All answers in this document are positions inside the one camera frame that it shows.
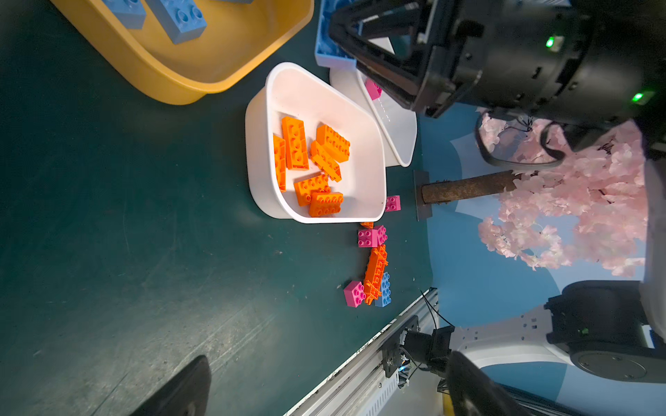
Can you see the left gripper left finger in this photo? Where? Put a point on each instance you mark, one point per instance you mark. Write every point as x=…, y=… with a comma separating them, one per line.
x=186, y=394

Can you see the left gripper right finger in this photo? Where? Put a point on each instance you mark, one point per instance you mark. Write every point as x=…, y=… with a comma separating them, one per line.
x=474, y=393

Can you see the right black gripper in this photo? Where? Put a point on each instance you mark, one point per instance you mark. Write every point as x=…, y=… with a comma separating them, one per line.
x=587, y=64

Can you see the pink lego small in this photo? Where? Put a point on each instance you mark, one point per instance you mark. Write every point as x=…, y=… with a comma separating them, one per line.
x=373, y=90
x=354, y=294

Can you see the blue lego brick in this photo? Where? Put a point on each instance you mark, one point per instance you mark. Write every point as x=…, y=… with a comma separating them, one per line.
x=327, y=53
x=385, y=297
x=182, y=20
x=131, y=13

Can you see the pink lego small bottom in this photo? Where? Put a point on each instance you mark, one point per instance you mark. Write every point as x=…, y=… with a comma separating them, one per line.
x=354, y=294

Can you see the orange lego long assembly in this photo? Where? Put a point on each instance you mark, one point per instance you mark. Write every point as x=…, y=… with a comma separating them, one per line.
x=374, y=274

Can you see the orange lego brick stack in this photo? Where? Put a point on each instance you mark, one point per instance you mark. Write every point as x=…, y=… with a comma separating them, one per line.
x=325, y=204
x=305, y=188

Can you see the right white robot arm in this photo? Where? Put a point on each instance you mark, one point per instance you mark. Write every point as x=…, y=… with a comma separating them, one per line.
x=611, y=329

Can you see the white rear plastic bin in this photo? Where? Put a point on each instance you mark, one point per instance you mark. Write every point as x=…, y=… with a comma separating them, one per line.
x=398, y=126

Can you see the white plastic bin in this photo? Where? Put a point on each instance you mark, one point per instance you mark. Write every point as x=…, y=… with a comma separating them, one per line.
x=293, y=91
x=398, y=126

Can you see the white front plastic bin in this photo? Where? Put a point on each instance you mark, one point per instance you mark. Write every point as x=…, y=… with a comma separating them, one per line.
x=293, y=91

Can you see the tree trunk with base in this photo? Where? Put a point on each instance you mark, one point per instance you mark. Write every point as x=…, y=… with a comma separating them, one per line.
x=429, y=193

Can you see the yellow plastic bin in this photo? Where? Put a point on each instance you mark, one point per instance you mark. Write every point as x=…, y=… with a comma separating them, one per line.
x=239, y=36

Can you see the pink cherry blossom tree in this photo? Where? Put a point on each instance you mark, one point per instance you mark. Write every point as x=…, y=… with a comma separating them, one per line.
x=591, y=208

